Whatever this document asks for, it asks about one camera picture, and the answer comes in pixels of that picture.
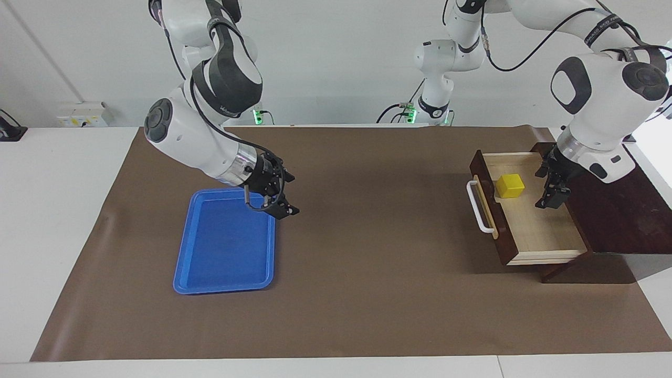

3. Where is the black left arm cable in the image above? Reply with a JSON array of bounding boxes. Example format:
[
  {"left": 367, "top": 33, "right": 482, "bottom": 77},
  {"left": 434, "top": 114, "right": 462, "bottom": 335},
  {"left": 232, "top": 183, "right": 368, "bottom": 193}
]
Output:
[{"left": 444, "top": 0, "right": 672, "bottom": 72}]

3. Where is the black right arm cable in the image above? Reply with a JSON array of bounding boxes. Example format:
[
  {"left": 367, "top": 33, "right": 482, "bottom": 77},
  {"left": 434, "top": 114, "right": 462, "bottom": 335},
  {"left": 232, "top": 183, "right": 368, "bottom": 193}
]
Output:
[{"left": 150, "top": 0, "right": 287, "bottom": 212}]

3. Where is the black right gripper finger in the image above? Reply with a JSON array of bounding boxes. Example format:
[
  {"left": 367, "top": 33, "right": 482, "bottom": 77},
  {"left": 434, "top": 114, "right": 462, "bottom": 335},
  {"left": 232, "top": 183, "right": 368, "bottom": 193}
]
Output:
[
  {"left": 265, "top": 194, "right": 300, "bottom": 220},
  {"left": 272, "top": 156, "right": 296, "bottom": 184}
]

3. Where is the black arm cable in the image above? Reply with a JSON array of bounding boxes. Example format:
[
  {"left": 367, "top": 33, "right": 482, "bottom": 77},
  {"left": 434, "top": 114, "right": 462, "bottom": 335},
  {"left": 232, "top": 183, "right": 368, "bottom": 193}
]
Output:
[
  {"left": 150, "top": 0, "right": 287, "bottom": 212},
  {"left": 444, "top": 0, "right": 672, "bottom": 72}
]

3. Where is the white wall socket box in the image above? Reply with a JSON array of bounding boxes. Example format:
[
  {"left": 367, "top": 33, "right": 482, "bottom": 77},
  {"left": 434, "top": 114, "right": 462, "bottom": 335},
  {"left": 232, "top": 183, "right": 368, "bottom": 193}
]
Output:
[{"left": 57, "top": 102, "right": 108, "bottom": 128}]

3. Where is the black clamp mount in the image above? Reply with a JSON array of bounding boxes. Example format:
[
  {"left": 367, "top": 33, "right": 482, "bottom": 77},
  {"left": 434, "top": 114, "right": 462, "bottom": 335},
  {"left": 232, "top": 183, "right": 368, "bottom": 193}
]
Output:
[{"left": 0, "top": 109, "right": 28, "bottom": 142}]

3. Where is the wooden drawer with white handle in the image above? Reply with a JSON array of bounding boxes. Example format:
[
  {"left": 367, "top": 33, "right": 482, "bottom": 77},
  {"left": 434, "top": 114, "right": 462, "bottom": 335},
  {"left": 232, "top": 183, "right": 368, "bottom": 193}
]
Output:
[{"left": 467, "top": 150, "right": 589, "bottom": 266}]

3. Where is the black base cable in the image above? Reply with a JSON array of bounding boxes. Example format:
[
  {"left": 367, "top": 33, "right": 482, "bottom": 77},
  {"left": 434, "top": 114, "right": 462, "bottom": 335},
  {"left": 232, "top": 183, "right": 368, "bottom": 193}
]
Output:
[{"left": 375, "top": 79, "right": 425, "bottom": 125}]

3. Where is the dark wooden cabinet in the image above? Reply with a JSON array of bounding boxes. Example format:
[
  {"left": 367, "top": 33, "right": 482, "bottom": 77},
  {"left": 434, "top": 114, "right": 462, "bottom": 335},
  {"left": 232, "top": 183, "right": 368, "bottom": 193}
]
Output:
[{"left": 530, "top": 142, "right": 672, "bottom": 284}]

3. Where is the brown table mat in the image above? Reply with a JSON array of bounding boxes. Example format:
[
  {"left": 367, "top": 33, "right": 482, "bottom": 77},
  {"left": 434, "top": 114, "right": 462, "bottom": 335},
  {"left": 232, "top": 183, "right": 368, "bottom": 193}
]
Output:
[{"left": 30, "top": 125, "right": 672, "bottom": 362}]

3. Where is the yellow cube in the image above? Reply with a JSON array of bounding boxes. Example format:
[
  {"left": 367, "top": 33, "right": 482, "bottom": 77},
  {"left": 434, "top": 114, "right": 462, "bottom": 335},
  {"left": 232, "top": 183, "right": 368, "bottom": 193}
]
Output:
[{"left": 496, "top": 174, "right": 526, "bottom": 199}]

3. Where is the blue plastic tray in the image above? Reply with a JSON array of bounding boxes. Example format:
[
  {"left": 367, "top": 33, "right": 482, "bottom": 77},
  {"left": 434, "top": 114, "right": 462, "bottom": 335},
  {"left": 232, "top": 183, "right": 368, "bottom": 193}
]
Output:
[{"left": 173, "top": 189, "right": 277, "bottom": 295}]

